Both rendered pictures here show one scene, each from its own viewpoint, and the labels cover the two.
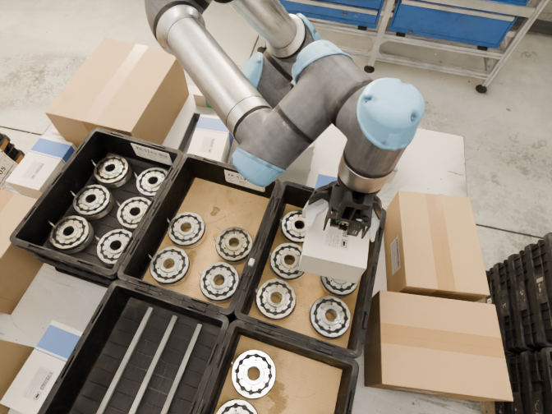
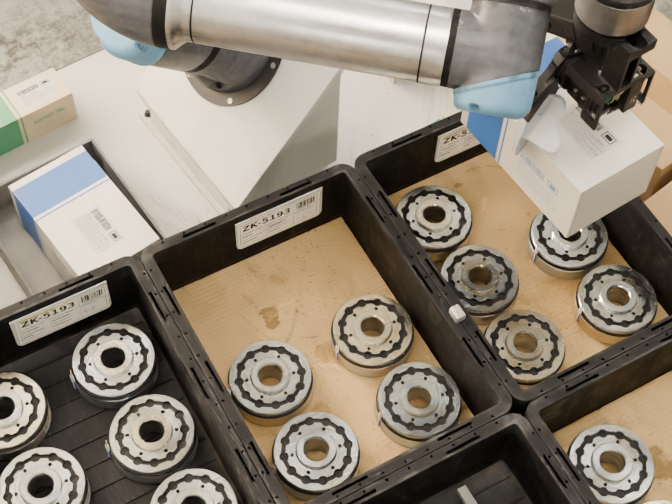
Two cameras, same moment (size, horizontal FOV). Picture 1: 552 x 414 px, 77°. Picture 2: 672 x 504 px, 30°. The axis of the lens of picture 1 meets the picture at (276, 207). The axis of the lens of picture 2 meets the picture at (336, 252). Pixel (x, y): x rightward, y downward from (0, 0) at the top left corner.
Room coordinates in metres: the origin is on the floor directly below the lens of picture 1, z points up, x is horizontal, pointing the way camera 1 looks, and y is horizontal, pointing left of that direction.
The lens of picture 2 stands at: (-0.13, 0.69, 2.23)
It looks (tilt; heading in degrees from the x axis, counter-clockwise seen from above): 58 degrees down; 315
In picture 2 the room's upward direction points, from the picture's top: 3 degrees clockwise
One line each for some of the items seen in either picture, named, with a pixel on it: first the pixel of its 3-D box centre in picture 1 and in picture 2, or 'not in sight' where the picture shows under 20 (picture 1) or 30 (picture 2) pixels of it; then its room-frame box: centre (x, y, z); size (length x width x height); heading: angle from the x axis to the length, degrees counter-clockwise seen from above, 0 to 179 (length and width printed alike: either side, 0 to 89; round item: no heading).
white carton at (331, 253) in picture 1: (337, 225); (558, 132); (0.33, -0.13, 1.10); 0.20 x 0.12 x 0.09; 171
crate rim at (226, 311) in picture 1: (206, 226); (320, 330); (0.39, 0.18, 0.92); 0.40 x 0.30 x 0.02; 166
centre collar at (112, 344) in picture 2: (153, 181); (113, 358); (0.55, 0.37, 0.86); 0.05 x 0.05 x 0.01
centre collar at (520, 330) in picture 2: (276, 297); (524, 343); (0.23, -0.02, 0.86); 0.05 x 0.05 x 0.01
